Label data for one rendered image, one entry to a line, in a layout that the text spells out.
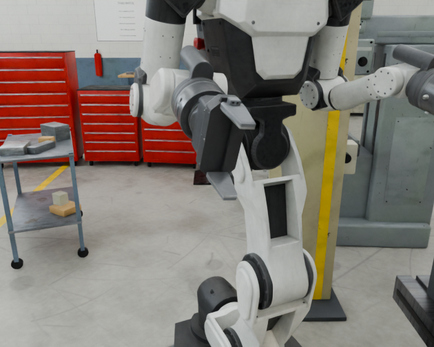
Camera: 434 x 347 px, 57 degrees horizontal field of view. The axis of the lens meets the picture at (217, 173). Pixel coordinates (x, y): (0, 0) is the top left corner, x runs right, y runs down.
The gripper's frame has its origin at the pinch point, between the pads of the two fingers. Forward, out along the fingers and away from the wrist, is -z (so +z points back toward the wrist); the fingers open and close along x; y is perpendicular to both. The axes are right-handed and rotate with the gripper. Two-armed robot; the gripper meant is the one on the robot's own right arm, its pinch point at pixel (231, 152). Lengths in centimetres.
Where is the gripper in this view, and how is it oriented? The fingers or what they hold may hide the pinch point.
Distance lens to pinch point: 52.6
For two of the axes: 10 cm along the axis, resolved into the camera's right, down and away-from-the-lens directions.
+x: 1.8, -8.5, -5.0
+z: -3.0, -5.3, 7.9
